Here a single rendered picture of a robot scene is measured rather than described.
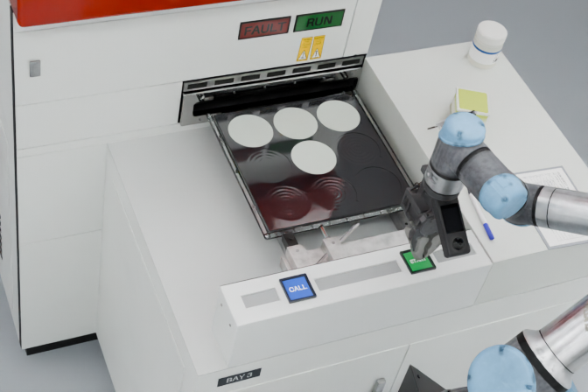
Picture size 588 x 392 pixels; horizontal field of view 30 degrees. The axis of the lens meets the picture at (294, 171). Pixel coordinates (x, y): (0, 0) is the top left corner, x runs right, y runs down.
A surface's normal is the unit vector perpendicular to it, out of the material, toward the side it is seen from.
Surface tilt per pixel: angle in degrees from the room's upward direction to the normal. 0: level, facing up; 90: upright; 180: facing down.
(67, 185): 90
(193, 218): 0
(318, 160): 0
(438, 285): 90
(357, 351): 90
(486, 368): 53
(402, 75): 0
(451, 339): 90
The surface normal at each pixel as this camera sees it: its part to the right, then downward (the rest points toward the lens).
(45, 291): 0.37, 0.72
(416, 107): 0.16, -0.68
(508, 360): -0.58, -0.18
